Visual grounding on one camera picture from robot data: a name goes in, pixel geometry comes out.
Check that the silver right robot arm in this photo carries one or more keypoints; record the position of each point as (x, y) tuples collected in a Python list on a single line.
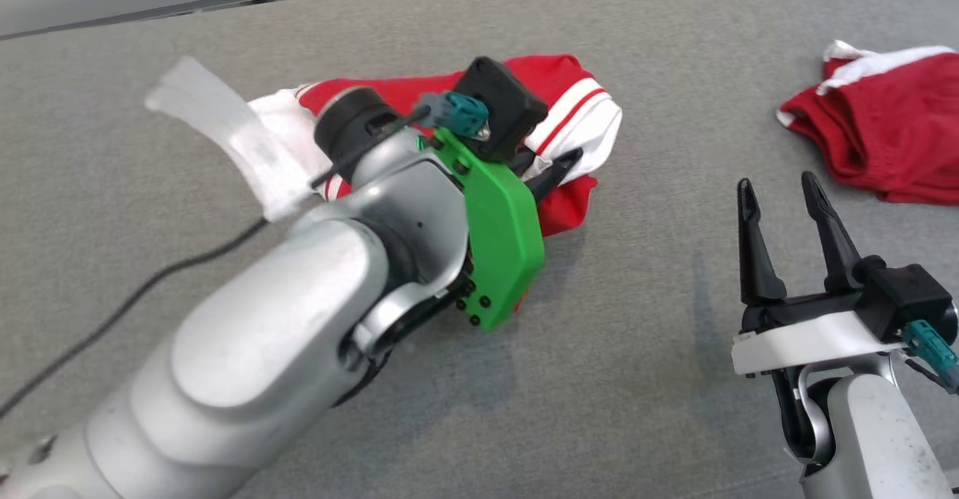
[(869, 439)]

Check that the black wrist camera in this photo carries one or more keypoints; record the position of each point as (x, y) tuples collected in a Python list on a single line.
[(502, 98), (906, 297)]

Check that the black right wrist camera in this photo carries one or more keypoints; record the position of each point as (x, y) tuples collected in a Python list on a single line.
[(906, 297)]

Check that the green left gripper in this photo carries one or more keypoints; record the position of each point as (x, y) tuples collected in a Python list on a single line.
[(502, 244)]

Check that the grey partition base rail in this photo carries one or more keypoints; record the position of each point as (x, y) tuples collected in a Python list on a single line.
[(187, 8)]

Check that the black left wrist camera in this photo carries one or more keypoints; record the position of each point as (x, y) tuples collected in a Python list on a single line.
[(502, 98)]

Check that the red and white shorts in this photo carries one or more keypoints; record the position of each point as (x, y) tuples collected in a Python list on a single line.
[(554, 72), (891, 124)]

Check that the teal camera connector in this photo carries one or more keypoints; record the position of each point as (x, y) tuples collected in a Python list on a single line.
[(933, 349), (464, 113)]

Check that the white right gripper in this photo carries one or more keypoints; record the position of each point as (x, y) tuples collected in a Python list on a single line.
[(809, 342)]

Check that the teal right camera connector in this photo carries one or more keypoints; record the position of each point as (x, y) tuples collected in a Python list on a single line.
[(933, 349)]

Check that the teal left camera connector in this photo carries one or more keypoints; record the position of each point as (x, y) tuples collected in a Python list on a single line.
[(464, 113)]

